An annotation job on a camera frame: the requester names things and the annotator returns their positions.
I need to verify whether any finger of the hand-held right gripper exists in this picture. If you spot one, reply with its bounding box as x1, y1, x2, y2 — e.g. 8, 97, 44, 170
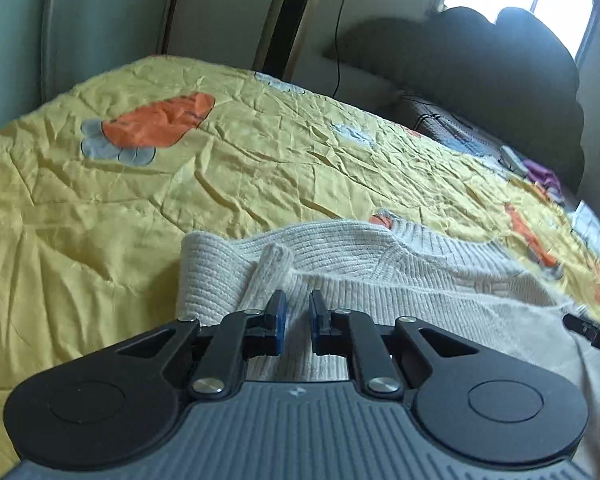
562, 312, 600, 347

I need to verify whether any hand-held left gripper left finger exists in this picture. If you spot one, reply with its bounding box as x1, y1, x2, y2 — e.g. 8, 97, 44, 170
112, 289, 288, 401

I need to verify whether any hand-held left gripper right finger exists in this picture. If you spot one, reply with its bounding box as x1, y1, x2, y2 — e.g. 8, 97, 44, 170
309, 289, 486, 401

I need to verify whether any white knit sweater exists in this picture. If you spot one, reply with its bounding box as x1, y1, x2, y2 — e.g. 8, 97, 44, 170
177, 217, 600, 480

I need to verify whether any white patterned pillow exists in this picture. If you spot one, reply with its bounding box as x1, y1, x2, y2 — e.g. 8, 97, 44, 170
567, 200, 600, 257

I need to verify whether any purple cloth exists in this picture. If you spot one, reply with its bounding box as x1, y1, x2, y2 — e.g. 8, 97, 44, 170
522, 159, 566, 204

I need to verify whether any yellow printed quilt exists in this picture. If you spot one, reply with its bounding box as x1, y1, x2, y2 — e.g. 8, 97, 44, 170
0, 55, 600, 467

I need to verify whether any grey padded headboard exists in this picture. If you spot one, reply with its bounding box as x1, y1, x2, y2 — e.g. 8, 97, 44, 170
322, 6, 587, 197

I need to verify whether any gold tower air conditioner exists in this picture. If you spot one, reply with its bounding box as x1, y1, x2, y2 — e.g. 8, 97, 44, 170
252, 0, 337, 80

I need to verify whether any black power cable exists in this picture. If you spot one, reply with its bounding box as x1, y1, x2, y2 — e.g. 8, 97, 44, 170
331, 0, 362, 99

